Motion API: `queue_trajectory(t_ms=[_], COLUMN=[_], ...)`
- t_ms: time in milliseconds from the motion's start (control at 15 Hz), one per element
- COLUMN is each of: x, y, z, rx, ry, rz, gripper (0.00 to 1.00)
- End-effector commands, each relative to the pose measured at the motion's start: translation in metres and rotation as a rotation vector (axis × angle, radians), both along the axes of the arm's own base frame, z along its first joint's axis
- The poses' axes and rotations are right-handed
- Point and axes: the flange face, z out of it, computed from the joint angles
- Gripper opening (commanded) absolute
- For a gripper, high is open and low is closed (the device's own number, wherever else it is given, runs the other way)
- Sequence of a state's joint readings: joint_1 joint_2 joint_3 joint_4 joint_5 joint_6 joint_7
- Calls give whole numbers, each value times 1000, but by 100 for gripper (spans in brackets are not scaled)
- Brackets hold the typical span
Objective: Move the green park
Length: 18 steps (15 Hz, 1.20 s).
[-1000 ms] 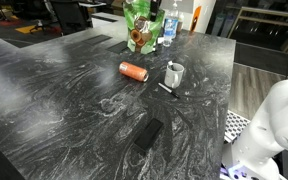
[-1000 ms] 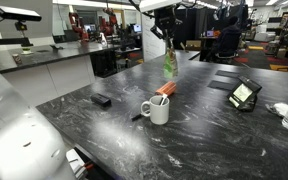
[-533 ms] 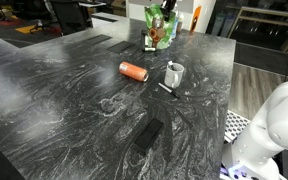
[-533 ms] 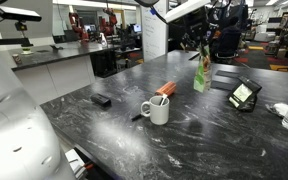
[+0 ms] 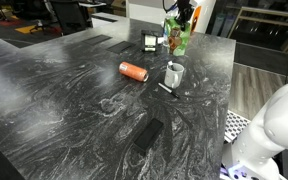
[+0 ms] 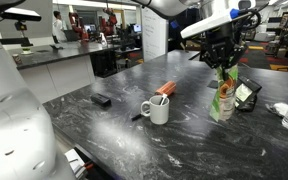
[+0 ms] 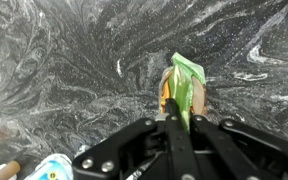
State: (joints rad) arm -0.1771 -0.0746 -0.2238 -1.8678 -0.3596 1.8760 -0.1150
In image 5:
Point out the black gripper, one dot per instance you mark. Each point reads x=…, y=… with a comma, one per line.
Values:
x=185, y=6

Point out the green snack pack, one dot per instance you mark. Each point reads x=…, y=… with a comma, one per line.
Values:
x=178, y=38

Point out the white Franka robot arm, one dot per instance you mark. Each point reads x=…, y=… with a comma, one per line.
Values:
x=270, y=133

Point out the white panel with orange stripe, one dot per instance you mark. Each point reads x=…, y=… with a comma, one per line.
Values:
x=202, y=15

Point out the clear plastic water bottle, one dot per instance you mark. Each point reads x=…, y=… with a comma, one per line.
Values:
x=165, y=35

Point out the black timer with display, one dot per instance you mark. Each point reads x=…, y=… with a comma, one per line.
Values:
x=150, y=40

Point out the white marker in mug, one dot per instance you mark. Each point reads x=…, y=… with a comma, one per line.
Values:
x=170, y=65

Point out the white ceramic mug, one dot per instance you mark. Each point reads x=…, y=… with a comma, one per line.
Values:
x=173, y=76

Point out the black flat mat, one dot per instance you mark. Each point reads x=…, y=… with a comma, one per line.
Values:
x=121, y=47
x=97, y=39

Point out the black pen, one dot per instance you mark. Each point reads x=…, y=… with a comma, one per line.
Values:
x=168, y=90

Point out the orange cylindrical roll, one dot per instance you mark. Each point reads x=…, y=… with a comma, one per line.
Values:
x=133, y=71

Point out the black office chair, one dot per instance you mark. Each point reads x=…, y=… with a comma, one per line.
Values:
x=71, y=15

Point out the perforated metal plate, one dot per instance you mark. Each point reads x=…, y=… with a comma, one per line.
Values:
x=234, y=126

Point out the black rectangular box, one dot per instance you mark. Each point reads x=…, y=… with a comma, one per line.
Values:
x=148, y=136

